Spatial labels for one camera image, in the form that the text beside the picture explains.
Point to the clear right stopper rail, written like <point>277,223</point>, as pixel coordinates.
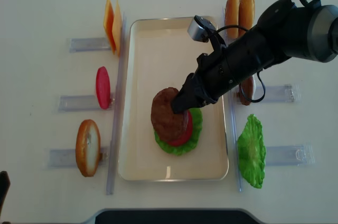
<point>232,117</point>

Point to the cream metal tray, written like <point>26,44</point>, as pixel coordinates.
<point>161,55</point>

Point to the front bun slice right rack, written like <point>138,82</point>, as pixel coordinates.
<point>246,13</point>

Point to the clear patty rack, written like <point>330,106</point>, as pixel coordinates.
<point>274,94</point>

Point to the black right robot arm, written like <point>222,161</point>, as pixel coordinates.
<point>283,31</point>

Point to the clear left stopper rail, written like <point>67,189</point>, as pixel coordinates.
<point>113,154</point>

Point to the orange cheese slice outer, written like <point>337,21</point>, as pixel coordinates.
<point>107,24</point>

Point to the bun slice left rack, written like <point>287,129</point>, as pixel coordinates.
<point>88,146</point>

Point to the clear tomato rack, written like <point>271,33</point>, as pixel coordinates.
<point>78,103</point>

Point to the black object bottom edge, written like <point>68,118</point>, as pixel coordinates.
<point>174,216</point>

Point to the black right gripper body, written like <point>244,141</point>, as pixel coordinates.
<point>212,78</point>

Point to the brown meat patty in rack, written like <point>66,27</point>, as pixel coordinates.
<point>248,88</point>

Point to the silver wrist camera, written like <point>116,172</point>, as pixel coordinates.
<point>200,28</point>

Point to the green lettuce leaf on tray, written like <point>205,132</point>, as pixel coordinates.
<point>191,139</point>

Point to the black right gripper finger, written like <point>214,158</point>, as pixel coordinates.
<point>183,101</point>

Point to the green lettuce leaf in rack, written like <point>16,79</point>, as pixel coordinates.
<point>252,152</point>

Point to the bun slice rack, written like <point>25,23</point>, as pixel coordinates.
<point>232,17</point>
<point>246,13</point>
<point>88,146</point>

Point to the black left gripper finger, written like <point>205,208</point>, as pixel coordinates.
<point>4,187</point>

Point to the clear stopper rail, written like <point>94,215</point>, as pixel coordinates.
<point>232,117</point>
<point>113,154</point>

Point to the red tomato slice in rack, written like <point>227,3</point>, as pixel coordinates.
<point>103,88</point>

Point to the clear cheese rack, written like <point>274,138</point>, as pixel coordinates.
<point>88,44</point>

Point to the clear lettuce rack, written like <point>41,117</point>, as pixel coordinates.
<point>292,155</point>

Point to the red tomato slice on tray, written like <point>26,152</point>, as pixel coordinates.
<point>187,133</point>

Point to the rear bun slice right rack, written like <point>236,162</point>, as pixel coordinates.
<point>232,17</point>

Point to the brown meat patty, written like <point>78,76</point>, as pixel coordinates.
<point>248,88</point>
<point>168,125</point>

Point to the orange cheese slice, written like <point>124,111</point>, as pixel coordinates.
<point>117,28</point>
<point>107,24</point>

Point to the orange cheese slice inner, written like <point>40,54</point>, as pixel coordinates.
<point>117,28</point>

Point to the clear bun rack left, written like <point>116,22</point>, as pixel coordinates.
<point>66,158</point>

